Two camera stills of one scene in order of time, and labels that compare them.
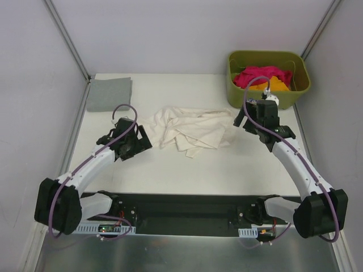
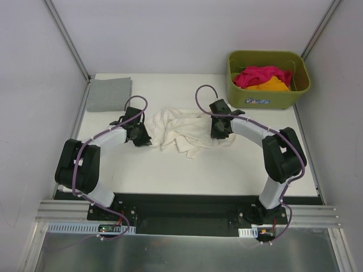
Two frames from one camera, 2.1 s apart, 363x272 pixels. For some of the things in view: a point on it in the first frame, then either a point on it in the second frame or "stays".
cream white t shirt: [189, 130] stays
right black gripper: [242, 119] → [216, 131]
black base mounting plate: [191, 213] stays
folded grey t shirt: [103, 95] stays
